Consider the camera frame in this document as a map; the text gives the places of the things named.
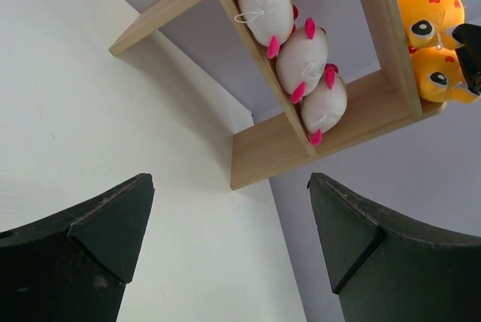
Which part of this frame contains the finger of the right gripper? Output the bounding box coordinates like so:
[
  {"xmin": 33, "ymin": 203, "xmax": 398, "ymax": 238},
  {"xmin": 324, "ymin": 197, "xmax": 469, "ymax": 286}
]
[{"xmin": 452, "ymin": 23, "xmax": 481, "ymax": 96}]

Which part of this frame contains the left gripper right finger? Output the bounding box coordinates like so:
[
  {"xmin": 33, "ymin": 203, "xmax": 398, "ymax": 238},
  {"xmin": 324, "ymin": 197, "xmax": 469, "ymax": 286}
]
[{"xmin": 308, "ymin": 173, "xmax": 480, "ymax": 321}]

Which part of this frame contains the wooden two-tier shelf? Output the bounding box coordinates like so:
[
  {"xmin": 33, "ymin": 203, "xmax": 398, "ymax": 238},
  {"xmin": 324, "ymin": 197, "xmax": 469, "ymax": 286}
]
[{"xmin": 110, "ymin": 0, "xmax": 444, "ymax": 190}]

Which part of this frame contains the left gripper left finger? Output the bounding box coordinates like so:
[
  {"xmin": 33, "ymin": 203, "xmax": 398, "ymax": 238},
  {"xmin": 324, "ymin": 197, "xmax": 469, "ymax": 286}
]
[{"xmin": 1, "ymin": 173, "xmax": 155, "ymax": 321}]

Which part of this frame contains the white pink plush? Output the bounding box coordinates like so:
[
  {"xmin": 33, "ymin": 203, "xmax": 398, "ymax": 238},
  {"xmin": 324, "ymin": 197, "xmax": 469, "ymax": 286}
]
[
  {"xmin": 276, "ymin": 18, "xmax": 328, "ymax": 104},
  {"xmin": 301, "ymin": 63, "xmax": 347, "ymax": 146},
  {"xmin": 234, "ymin": 0, "xmax": 296, "ymax": 59}
]

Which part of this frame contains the orange bear plush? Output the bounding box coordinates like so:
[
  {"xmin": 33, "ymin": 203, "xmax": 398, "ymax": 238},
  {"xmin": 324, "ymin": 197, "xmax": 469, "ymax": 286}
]
[
  {"xmin": 410, "ymin": 47, "xmax": 479, "ymax": 104},
  {"xmin": 397, "ymin": 0, "xmax": 465, "ymax": 54}
]

